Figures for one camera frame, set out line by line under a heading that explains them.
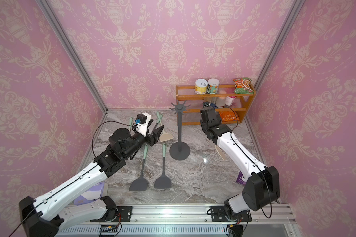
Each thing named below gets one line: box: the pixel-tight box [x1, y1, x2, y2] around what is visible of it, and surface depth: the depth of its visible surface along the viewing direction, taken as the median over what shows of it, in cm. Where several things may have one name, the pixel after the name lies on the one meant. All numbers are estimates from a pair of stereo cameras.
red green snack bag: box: [232, 77, 255, 95], surface depth 91 cm
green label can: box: [206, 78, 220, 95], surface depth 89 cm
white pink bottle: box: [225, 95, 238, 107], surface depth 99 cm
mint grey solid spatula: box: [153, 142, 172, 189], surface depth 87 cm
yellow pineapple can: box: [194, 78, 209, 95], surface depth 89 cm
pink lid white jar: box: [215, 90, 227, 109], surface depth 99 cm
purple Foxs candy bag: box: [235, 170, 247, 186], surface depth 85 cm
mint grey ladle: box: [128, 144, 148, 192], surface depth 86 cm
